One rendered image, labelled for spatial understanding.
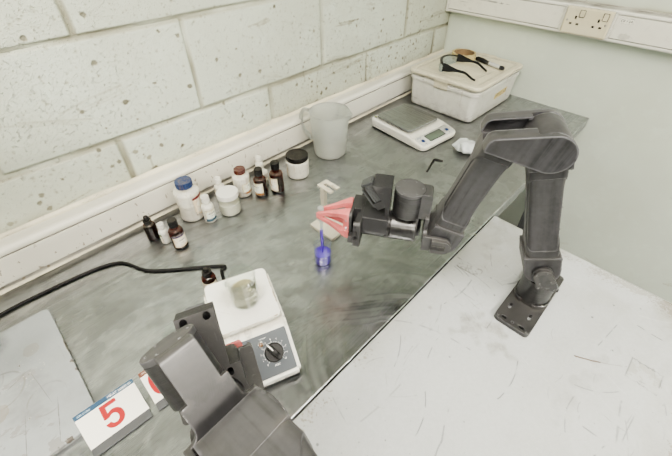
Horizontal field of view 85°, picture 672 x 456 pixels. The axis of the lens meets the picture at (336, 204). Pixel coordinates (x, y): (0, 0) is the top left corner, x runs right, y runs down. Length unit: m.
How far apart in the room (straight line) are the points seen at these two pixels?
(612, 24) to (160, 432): 1.66
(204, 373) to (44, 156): 0.70
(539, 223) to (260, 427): 0.56
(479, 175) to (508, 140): 0.09
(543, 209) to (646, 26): 1.01
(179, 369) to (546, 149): 0.54
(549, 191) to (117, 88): 0.89
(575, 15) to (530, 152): 1.08
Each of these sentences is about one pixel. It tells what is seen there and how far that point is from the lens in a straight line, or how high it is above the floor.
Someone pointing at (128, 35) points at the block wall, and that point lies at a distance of 0.97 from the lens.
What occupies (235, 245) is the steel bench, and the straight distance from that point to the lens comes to 0.95.
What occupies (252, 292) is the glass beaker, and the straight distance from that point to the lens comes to 0.68.
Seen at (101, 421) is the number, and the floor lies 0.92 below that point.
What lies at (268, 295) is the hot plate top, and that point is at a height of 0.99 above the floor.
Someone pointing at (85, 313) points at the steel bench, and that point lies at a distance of 0.95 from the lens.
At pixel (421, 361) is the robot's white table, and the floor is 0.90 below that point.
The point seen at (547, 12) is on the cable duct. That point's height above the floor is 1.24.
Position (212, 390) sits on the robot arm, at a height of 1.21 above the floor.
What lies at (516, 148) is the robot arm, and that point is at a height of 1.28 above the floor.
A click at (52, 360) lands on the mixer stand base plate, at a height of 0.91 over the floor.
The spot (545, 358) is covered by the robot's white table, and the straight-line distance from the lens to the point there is 0.84.
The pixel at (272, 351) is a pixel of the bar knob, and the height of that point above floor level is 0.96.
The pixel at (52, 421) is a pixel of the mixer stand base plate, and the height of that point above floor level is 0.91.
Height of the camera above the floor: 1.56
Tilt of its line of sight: 40 degrees down
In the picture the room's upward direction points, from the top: straight up
